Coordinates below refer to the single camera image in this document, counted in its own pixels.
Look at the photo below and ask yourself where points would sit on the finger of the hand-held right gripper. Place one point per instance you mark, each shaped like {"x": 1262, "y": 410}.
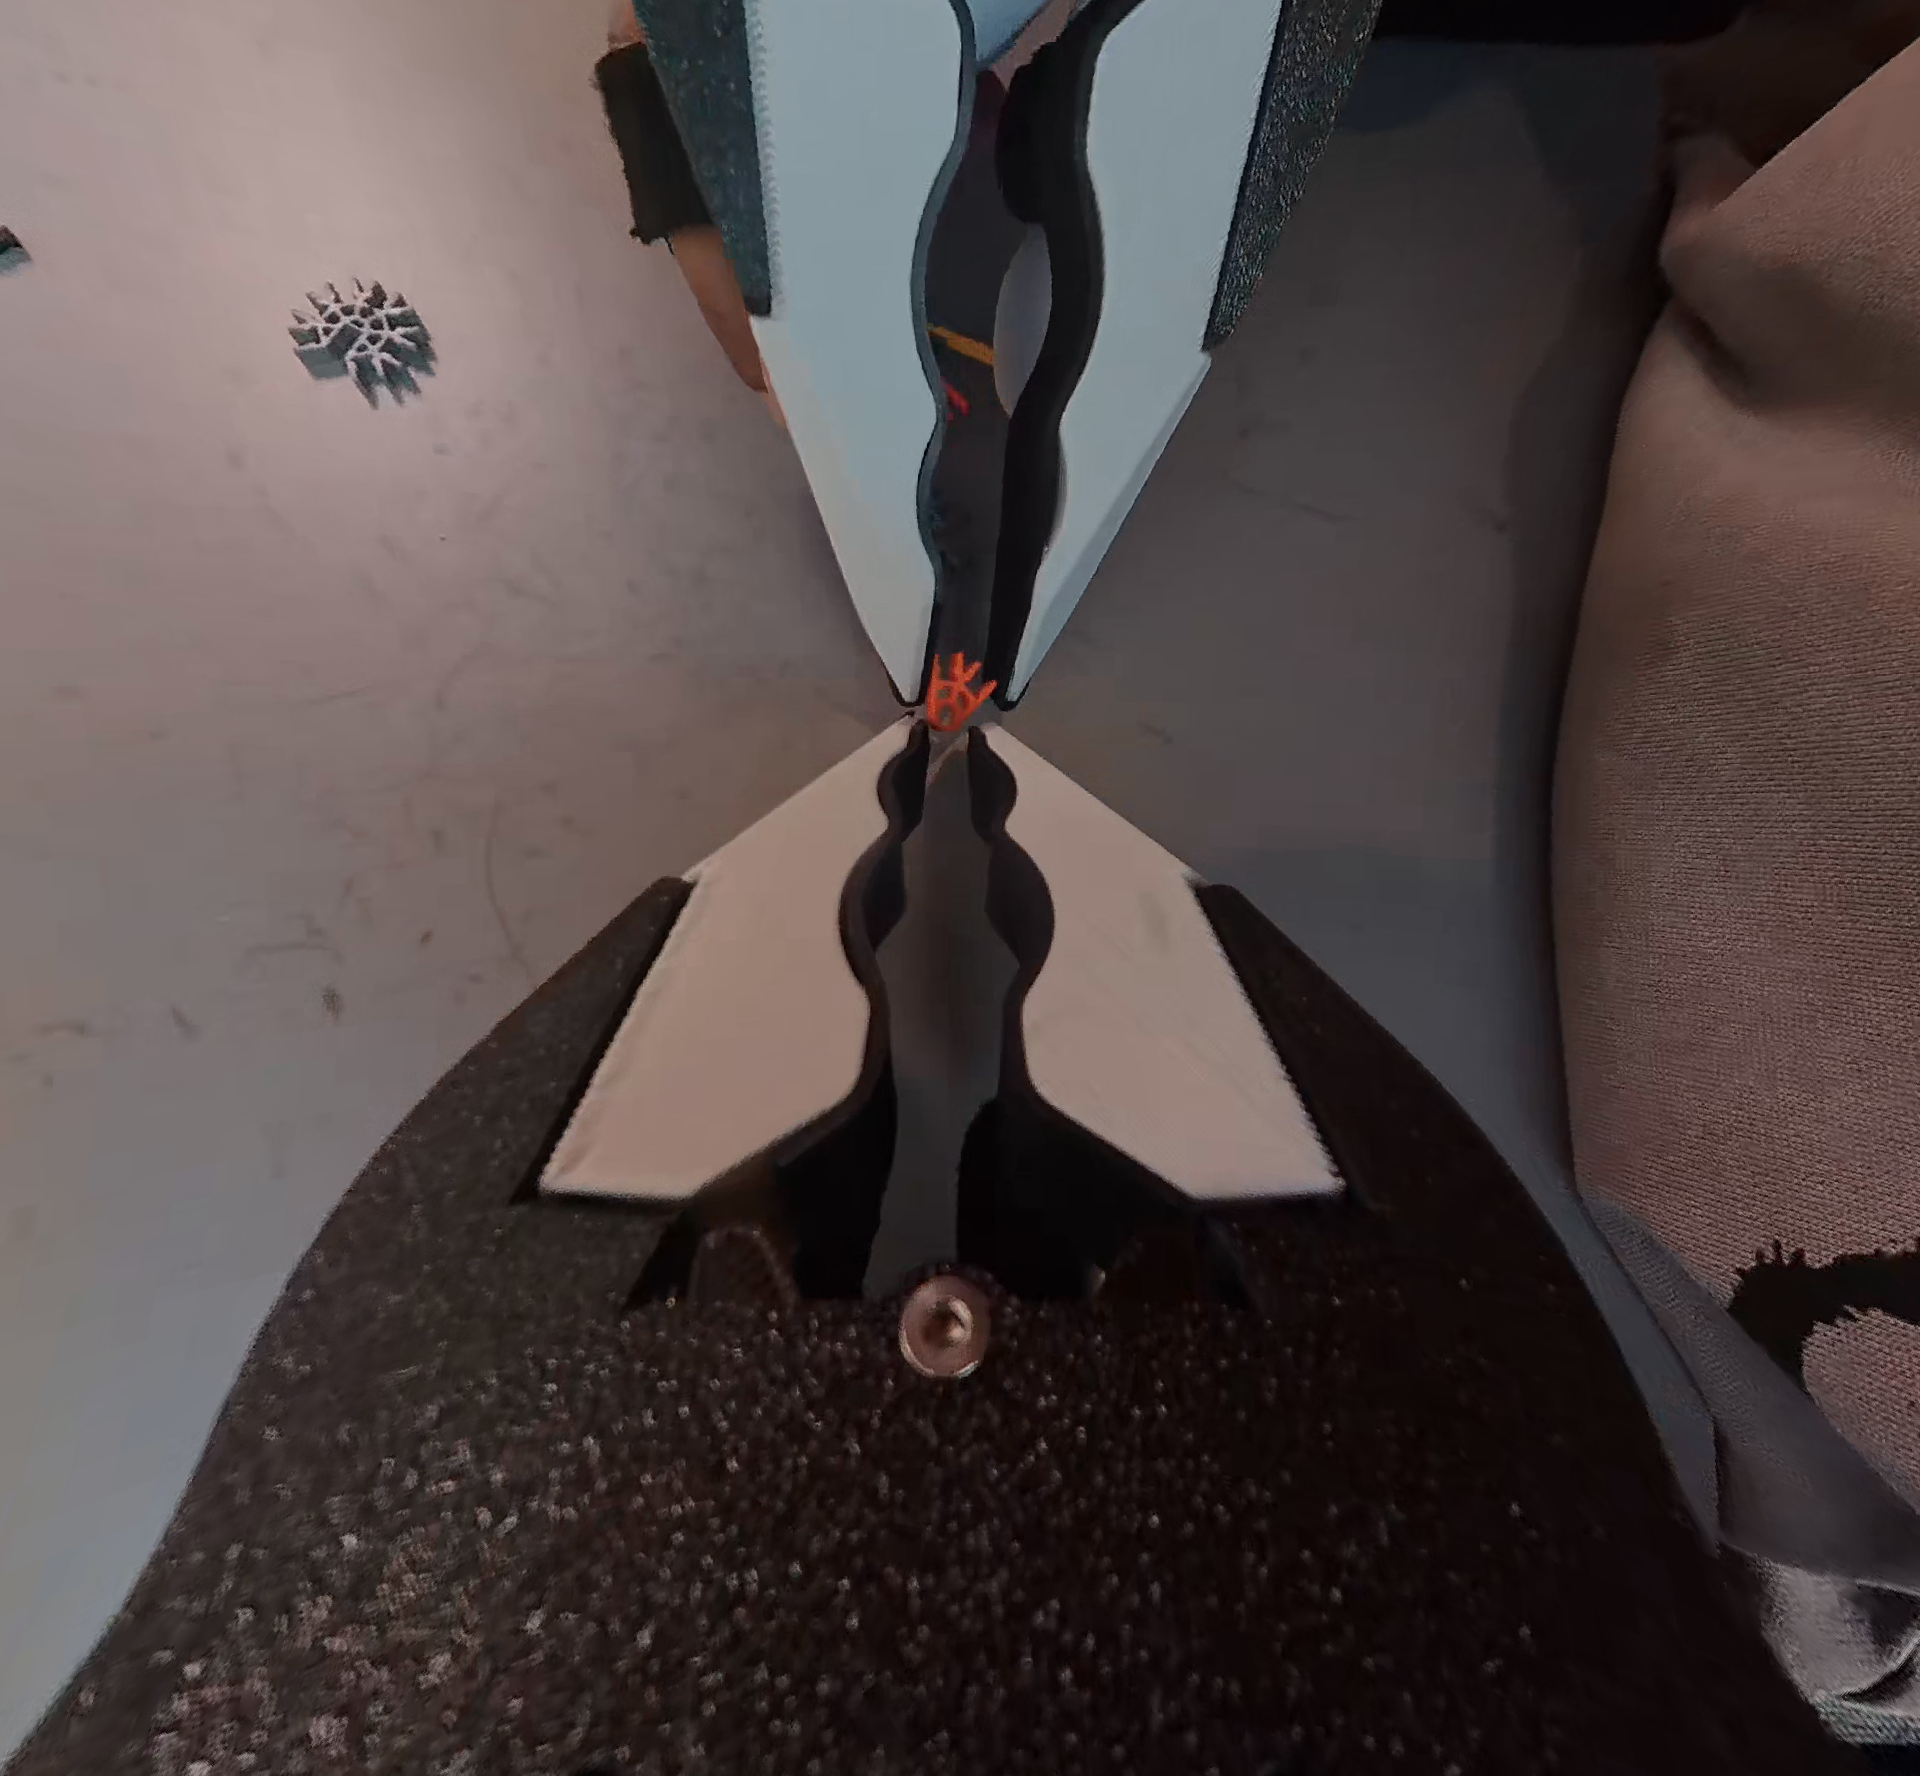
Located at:
{"x": 837, "y": 155}
{"x": 1173, "y": 155}

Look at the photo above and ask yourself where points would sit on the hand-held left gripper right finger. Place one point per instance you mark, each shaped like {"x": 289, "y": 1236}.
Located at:
{"x": 1173, "y": 1044}

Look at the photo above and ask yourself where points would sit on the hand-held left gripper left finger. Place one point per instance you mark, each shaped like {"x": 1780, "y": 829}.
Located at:
{"x": 719, "y": 1044}

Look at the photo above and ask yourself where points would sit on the grey snowflake connector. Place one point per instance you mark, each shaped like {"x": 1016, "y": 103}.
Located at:
{"x": 365, "y": 334}

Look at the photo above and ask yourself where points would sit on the yellow short rod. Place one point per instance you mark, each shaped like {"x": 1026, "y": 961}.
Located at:
{"x": 964, "y": 342}

